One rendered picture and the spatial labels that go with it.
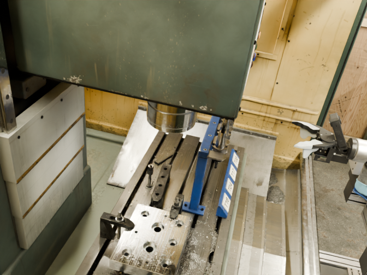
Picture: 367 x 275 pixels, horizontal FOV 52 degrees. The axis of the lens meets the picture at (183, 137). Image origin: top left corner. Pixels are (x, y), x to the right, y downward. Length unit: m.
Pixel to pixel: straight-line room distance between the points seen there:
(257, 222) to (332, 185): 1.79
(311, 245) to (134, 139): 1.16
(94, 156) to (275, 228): 1.20
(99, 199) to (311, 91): 1.31
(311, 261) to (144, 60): 1.18
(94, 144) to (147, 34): 1.67
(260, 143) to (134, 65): 1.44
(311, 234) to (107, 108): 1.47
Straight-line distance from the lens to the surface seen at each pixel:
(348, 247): 3.14
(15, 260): 1.57
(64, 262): 1.86
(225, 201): 1.69
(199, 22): 0.93
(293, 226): 2.10
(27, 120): 1.27
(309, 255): 1.81
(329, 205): 3.42
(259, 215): 2.00
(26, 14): 1.12
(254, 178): 2.21
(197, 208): 1.66
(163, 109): 1.10
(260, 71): 2.17
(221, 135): 1.48
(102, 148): 2.54
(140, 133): 2.33
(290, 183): 2.37
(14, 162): 1.26
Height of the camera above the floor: 2.08
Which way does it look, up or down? 34 degrees down
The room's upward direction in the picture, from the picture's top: 8 degrees clockwise
